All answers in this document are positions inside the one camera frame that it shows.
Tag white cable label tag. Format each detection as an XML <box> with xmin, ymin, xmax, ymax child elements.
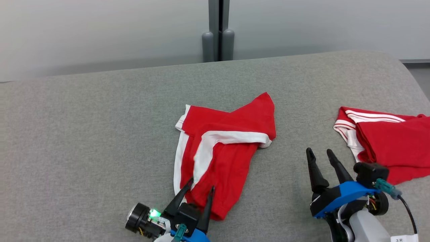
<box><xmin>391</xmin><ymin>234</ymin><xmax>419</xmax><ymax>242</ymax></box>

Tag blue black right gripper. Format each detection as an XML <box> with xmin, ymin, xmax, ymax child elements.
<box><xmin>306</xmin><ymin>148</ymin><xmax>389</xmax><ymax>219</ymax></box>

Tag black cable teal connector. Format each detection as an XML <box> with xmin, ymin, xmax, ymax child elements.
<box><xmin>375</xmin><ymin>178</ymin><xmax>419</xmax><ymax>236</ymax></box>
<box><xmin>173</xmin><ymin>224</ymin><xmax>188</xmax><ymax>242</ymax></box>

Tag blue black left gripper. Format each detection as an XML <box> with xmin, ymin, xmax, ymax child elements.
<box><xmin>125</xmin><ymin>177</ymin><xmax>216</xmax><ymax>242</ymax></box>

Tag red basketball jersey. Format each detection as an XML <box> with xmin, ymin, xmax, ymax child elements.
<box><xmin>333</xmin><ymin>107</ymin><xmax>430</xmax><ymax>185</ymax></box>

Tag red shorts white stripes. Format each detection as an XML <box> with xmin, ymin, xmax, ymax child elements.
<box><xmin>173</xmin><ymin>92</ymin><xmax>276</xmax><ymax>221</ymax></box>

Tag grey metal partition post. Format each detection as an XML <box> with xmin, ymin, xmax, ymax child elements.
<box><xmin>208</xmin><ymin>0</ymin><xmax>230</xmax><ymax>62</ymax></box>

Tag grey cylinder post bumper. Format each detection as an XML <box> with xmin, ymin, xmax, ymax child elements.
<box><xmin>202</xmin><ymin>31</ymin><xmax>214</xmax><ymax>63</ymax></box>
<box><xmin>222</xmin><ymin>29</ymin><xmax>234</xmax><ymax>61</ymax></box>

